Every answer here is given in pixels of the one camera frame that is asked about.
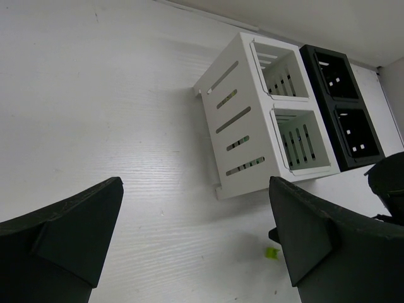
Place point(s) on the black two-slot container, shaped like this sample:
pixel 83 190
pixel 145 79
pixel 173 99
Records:
pixel 345 115

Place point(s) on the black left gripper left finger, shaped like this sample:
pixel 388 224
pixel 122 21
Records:
pixel 57 253

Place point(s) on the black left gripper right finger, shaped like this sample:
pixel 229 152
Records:
pixel 334 254

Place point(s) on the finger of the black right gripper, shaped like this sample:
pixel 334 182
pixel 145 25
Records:
pixel 273 235

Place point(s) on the green lego plate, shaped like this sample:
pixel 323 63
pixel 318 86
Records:
pixel 253 162

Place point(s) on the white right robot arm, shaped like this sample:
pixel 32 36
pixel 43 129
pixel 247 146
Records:
pixel 385 179

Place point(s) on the white two-slot container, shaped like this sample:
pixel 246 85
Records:
pixel 274 115

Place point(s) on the small yellow-green lego piece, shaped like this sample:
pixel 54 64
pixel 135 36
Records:
pixel 271 253

